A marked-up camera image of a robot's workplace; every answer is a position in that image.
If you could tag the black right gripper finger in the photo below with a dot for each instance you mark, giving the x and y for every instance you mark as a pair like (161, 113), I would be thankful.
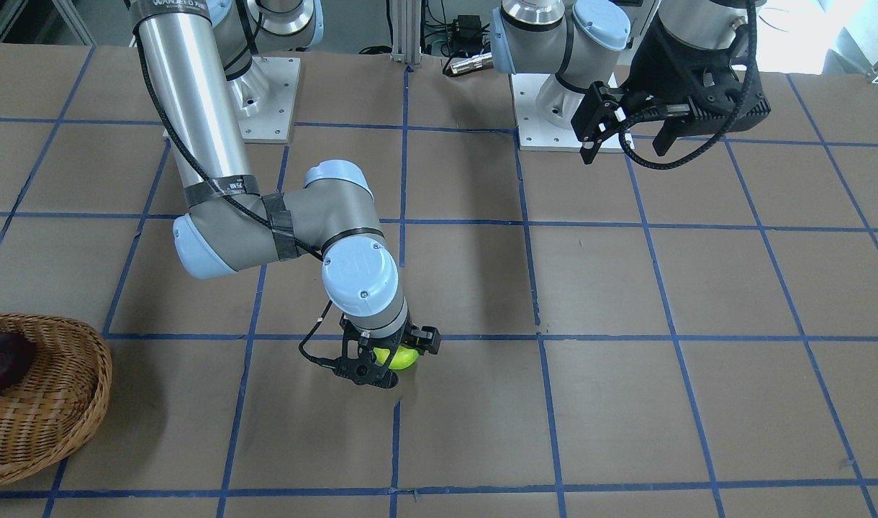
(424, 340)

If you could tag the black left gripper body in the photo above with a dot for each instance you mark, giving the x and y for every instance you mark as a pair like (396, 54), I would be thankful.
(653, 67)

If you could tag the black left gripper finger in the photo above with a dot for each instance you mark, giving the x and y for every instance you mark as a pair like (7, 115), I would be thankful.
(597, 117)
(671, 130)

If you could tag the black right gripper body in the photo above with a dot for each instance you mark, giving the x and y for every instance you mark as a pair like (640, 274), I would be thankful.
(423, 338)

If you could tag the green apple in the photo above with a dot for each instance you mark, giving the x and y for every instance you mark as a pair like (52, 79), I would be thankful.
(404, 357)

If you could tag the dark red apple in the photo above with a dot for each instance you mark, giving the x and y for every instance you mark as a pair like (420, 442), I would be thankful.
(17, 354)

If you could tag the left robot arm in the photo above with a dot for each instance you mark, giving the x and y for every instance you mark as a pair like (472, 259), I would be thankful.
(581, 43)

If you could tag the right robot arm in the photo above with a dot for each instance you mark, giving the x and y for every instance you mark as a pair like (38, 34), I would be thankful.
(193, 54)

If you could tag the wicker basket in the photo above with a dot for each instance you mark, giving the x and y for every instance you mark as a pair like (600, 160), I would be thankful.
(62, 400)

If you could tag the silver connector plug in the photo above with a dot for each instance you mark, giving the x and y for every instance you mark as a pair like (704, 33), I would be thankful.
(458, 67)

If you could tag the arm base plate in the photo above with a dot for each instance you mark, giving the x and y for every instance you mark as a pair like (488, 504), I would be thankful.
(266, 101)
(544, 108)

